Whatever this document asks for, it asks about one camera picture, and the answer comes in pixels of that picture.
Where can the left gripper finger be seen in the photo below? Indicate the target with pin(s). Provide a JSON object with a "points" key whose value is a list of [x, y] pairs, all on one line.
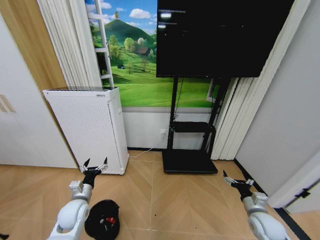
{"points": [[86, 163], [104, 163]]}

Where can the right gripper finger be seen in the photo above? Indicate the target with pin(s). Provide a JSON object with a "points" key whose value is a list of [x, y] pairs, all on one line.
{"points": [[250, 182], [226, 178]]}

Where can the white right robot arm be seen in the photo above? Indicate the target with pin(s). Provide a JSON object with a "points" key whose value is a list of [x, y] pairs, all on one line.
{"points": [[262, 220]]}

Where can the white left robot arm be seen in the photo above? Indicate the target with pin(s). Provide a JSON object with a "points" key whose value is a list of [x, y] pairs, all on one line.
{"points": [[72, 212]]}

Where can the black television floor stand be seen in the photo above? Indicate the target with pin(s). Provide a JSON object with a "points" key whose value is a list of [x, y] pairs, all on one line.
{"points": [[190, 162]]}

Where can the white perforated air purifier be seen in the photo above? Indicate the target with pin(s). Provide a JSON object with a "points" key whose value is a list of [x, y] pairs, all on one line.
{"points": [[87, 130]]}

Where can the red item of rubbish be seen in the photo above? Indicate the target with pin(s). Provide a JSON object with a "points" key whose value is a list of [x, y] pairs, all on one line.
{"points": [[110, 220]]}

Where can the white door with black hinge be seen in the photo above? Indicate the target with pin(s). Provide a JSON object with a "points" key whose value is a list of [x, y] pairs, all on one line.
{"points": [[300, 185]]}

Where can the white pleated curtain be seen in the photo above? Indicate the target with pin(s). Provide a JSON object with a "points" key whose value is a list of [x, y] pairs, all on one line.
{"points": [[250, 100], [67, 40]]}

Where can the large black television screen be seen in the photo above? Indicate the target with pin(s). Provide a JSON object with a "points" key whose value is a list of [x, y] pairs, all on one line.
{"points": [[215, 37]]}

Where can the white wall socket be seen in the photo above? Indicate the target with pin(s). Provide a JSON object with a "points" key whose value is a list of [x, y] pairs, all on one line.
{"points": [[162, 132]]}

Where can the green landscape wall poster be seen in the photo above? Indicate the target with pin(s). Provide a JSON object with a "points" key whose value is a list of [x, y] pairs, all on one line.
{"points": [[140, 82]]}

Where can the white mock window frame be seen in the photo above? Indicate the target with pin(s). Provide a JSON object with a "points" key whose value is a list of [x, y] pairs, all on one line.
{"points": [[103, 45]]}

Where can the wooden wall panel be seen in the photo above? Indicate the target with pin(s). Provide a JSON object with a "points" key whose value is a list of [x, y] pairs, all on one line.
{"points": [[32, 42]]}

